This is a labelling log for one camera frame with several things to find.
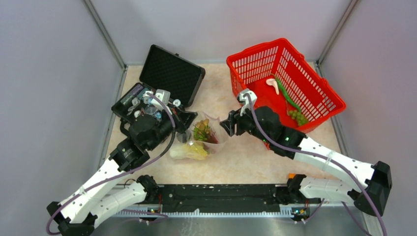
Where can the brown toy grape bunch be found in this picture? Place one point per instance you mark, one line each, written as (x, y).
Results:
(203, 132)

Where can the white dealer chip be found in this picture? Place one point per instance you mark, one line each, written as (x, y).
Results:
(176, 102)

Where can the black poker chip case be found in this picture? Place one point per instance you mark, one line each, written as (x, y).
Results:
(162, 70)

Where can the yellow toy cabbage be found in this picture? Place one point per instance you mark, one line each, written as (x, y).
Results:
(192, 150)

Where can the clear zip top bag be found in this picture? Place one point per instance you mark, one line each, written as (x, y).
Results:
(220, 133)

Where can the red plastic basket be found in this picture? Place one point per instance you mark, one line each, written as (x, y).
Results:
(250, 68)

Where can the green toy chili pepper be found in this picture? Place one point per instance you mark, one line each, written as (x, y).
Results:
(288, 99)

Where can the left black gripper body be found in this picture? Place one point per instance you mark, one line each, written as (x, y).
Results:
(165, 127)

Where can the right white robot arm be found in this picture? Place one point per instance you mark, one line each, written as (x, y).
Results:
(365, 185)

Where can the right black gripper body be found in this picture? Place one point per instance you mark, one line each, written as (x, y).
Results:
(244, 120)

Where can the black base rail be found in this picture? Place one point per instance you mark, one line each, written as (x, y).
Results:
(224, 198)

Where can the green toy grape bunch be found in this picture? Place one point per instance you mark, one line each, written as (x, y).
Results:
(298, 117)

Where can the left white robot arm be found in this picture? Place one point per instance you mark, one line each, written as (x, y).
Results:
(89, 206)

